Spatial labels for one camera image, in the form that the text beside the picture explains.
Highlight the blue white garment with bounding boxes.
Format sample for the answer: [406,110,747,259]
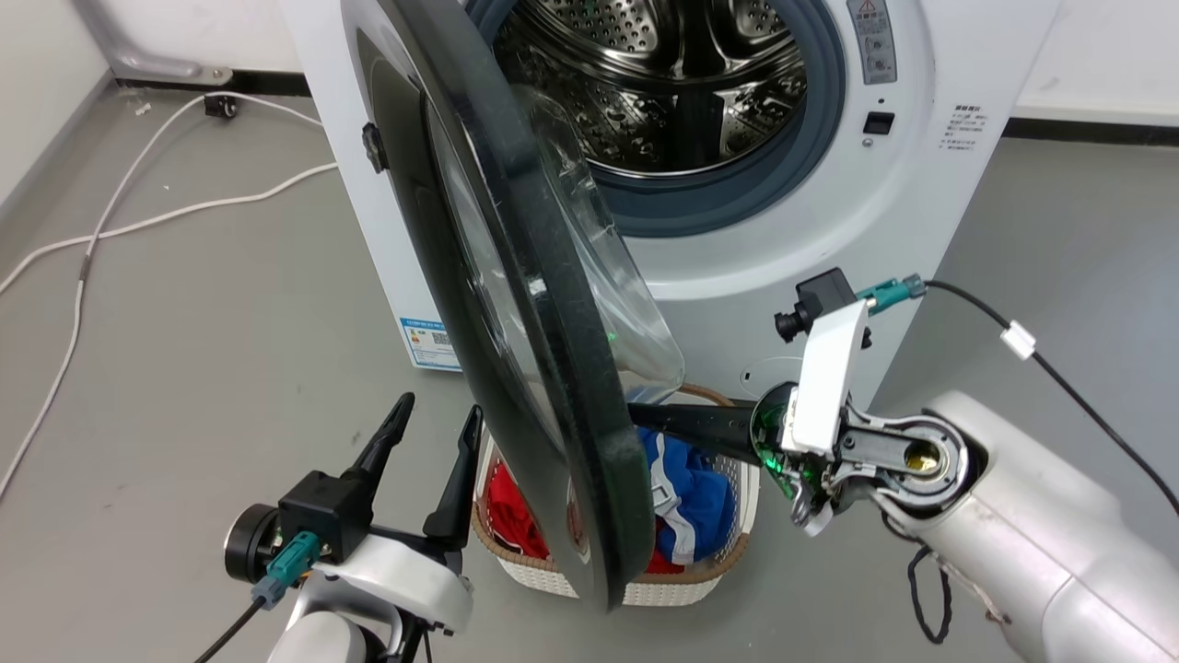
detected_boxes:
[638,426,739,565]

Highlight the white floor cable grey sleeve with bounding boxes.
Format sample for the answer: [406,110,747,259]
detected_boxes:
[0,91,325,503]

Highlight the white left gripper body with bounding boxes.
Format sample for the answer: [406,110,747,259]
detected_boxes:
[316,534,476,637]

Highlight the grey rubber door gasket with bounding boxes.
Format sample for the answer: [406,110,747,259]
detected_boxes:
[463,0,847,239]

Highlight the round white filter cover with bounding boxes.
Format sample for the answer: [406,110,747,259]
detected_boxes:
[740,356,804,403]

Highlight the looped thin black cable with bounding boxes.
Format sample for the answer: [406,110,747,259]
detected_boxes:
[906,543,954,646]

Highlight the white green right gripper body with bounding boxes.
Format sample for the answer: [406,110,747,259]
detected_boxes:
[750,299,873,538]

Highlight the black cable with teal plug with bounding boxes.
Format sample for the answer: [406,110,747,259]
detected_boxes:
[193,531,324,663]

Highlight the thin white floor cable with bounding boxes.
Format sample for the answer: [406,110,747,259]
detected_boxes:
[0,163,339,296]

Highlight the red garment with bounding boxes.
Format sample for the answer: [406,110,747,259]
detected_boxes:
[484,459,688,576]

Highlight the grey metal stand base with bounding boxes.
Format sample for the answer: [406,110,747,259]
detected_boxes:
[76,0,234,86]

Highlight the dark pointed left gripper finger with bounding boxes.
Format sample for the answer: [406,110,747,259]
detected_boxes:
[423,404,485,553]
[343,393,416,490]

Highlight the white woven laundry basket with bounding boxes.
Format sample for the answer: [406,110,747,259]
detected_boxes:
[471,384,763,608]

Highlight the dark rimmed glass washer door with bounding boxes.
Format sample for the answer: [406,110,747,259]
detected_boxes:
[341,0,688,614]

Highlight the blue energy label sticker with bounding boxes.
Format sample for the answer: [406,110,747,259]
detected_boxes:
[398,317,462,373]

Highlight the grey warning label sticker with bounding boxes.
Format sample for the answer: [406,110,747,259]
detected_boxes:
[846,0,900,87]

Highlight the steel perforated washer drum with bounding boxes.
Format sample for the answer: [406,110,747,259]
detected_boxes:
[493,0,813,178]

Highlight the black cable with white clip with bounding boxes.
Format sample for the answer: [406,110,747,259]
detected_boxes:
[856,273,1179,517]

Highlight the white washing machine body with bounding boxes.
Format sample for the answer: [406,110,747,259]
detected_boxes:
[276,0,1062,411]

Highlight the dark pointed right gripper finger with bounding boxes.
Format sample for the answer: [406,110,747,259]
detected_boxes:
[629,401,762,466]

